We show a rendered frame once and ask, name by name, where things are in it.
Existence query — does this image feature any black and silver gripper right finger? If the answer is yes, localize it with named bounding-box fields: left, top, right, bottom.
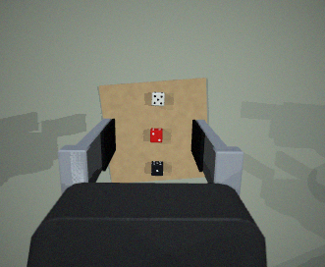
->
left=191, top=120, right=244, bottom=196

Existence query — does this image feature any black die with white pips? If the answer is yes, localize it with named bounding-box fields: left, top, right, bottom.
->
left=151, top=161, right=163, bottom=176

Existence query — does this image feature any tan mat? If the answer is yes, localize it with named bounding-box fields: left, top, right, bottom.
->
left=99, top=78, right=207, bottom=183

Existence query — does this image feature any grey die with black pips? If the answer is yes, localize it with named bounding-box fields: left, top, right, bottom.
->
left=151, top=92, right=165, bottom=106

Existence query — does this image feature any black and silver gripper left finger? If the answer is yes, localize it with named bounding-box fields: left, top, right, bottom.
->
left=58, top=119, right=116, bottom=194

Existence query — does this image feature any red die with white pips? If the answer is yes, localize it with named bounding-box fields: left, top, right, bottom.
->
left=150, top=129, right=163, bottom=142

